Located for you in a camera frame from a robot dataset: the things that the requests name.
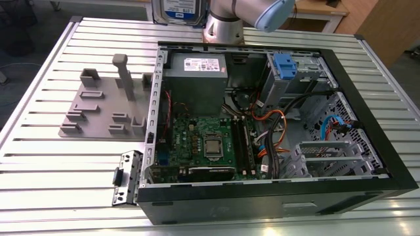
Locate thin red wire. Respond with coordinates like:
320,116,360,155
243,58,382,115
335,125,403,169
163,89,174,139

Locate grey power supply unit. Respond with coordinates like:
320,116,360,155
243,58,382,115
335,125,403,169
163,53,230,118

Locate orange wire bundle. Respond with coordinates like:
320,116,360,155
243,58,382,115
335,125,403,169
251,109,291,158

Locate black power wire red strands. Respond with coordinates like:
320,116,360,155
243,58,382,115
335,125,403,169
331,117,366,135

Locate blue data wire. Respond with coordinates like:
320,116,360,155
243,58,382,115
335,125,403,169
322,115,354,143

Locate hinged metal slot bracket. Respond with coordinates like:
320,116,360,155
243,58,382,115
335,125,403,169
111,149,146,207

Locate wooden desk white frame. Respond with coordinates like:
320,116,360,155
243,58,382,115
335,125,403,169
288,0,351,34

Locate black RAM stick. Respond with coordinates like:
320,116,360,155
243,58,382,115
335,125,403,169
242,115,258,174

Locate black graphics card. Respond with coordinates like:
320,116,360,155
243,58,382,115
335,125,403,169
147,165,236,184

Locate wooden cabinet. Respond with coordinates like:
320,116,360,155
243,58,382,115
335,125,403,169
335,0,420,67

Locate metal optical drive cage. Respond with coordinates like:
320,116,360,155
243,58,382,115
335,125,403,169
260,51,339,107

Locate silver CPU in socket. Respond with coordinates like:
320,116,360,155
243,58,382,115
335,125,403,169
202,134,226,162

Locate black cable bundle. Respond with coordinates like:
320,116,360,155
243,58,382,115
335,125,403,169
266,90,332,179

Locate metal disk bay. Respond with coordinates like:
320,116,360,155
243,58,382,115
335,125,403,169
294,141,384,179

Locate black open PC case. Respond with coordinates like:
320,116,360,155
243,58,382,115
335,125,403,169
136,40,420,226

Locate hard disk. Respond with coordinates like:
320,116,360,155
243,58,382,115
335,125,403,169
152,0,211,28

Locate grey parts rack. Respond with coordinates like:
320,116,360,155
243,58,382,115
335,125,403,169
58,53,155,143

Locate green motherboard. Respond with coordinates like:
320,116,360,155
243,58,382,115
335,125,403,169
156,117,267,183

